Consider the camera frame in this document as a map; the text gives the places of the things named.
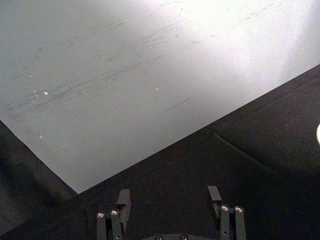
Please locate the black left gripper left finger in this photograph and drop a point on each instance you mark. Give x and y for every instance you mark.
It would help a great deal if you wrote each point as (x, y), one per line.
(116, 222)

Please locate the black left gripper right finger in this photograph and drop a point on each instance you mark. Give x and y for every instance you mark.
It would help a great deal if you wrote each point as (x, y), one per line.
(231, 222)

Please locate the plain pale wall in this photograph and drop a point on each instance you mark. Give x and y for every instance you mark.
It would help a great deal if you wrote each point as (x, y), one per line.
(125, 75)

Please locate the roll of white tape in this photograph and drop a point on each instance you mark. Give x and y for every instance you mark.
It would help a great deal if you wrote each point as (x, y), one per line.
(318, 134)

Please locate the black table cloth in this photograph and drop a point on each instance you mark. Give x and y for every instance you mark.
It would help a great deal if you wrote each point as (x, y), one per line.
(225, 175)

